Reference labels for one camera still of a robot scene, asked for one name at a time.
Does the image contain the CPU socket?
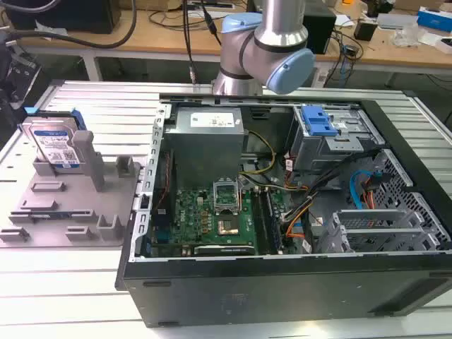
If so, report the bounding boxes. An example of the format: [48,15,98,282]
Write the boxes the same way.
[216,218,241,237]

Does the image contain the blue and white carton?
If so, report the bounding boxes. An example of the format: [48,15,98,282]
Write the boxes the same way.
[416,6,452,30]

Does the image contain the metal disk bay cage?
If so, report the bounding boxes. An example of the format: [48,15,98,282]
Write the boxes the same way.
[286,105,386,181]

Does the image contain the black expansion slot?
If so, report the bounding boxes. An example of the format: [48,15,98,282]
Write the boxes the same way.
[193,244,256,256]

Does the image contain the small black device on desk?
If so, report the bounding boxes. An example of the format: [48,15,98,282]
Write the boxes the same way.
[353,18,379,40]

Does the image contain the black monitor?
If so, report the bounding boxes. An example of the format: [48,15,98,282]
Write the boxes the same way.
[6,0,122,35]

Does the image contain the black equipment with cables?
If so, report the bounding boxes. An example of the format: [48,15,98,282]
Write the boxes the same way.
[0,30,44,131]

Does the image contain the blue data wire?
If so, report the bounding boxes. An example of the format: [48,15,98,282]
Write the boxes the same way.
[348,169,383,210]

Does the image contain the wooden desk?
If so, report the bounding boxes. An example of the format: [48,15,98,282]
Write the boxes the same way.
[6,4,452,76]

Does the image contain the blue plastic drive carrier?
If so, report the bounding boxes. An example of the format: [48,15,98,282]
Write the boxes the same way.
[300,105,336,138]

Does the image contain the yellow and black power wires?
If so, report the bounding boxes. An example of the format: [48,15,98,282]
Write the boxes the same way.
[238,130,277,175]

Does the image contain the black open PC case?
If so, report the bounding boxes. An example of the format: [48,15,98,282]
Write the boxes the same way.
[115,92,452,328]

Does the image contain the grey plastic parts rack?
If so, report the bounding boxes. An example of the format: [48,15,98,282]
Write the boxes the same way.
[0,130,142,249]

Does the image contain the grey power supply unit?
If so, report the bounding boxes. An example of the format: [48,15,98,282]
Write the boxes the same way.
[164,107,246,191]

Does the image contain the green motherboard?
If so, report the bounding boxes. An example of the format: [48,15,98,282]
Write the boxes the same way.
[150,186,283,257]

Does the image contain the thick black cable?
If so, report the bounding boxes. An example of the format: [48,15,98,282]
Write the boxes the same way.
[0,0,138,49]

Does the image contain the black box on desk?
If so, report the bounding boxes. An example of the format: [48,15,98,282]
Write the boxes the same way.
[302,6,337,55]

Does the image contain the hard disk in blue carrier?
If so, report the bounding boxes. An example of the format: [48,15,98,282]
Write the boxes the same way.
[21,107,85,174]

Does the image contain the metal socket cover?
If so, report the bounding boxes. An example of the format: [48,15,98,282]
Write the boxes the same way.
[210,177,239,217]

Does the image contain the thin black cable with plug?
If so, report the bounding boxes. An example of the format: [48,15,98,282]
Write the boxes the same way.
[181,0,223,85]

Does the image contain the RAM slot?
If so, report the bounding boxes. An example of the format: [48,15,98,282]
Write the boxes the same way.
[265,186,284,254]
[253,186,270,255]

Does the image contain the orange data wire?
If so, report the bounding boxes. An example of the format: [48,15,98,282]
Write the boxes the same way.
[361,175,379,211]

